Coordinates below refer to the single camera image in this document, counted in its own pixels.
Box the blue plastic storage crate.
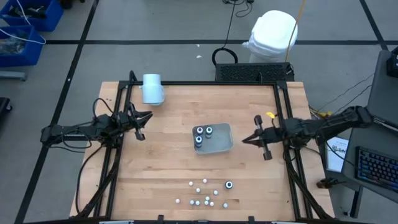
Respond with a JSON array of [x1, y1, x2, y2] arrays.
[[0, 0, 65, 32], [0, 25, 46, 68]]

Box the black desktop device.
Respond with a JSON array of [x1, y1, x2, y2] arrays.
[[386, 46, 398, 78]]

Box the black left arm floor cable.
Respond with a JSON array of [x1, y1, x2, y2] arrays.
[[75, 144, 105, 215]]

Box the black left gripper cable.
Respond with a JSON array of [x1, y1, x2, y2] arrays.
[[92, 98, 116, 121]]

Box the white cable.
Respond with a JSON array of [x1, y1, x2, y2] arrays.
[[0, 0, 47, 45]]

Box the white printed paper sheet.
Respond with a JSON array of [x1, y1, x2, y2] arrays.
[[325, 136, 349, 173]]

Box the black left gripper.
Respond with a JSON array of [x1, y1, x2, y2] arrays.
[[116, 102, 154, 141]]

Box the grey metal bar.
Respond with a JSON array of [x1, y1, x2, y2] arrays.
[[0, 70, 28, 82]]

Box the light grey plastic bin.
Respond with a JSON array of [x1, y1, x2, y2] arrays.
[[192, 122, 234, 156]]

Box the white lined trash can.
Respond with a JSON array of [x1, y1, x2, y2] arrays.
[[241, 9, 299, 64]]

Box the black floor object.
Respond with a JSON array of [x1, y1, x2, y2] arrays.
[[0, 96, 13, 122]]

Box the black table clamp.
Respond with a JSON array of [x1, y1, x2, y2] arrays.
[[316, 177, 338, 190]]

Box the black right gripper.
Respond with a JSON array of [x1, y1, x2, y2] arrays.
[[243, 114, 284, 161]]

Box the black vented computer box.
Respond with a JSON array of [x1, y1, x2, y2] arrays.
[[214, 62, 295, 83]]

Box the backlit black keyboard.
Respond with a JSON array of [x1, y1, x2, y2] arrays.
[[355, 146, 398, 192]]

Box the grey workstation cart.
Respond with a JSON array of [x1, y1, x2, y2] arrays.
[[340, 49, 398, 218]]

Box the black coiled floor cable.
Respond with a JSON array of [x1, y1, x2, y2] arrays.
[[211, 0, 239, 67]]

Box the yellow hanging cable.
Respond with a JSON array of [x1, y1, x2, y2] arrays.
[[284, 0, 307, 63]]

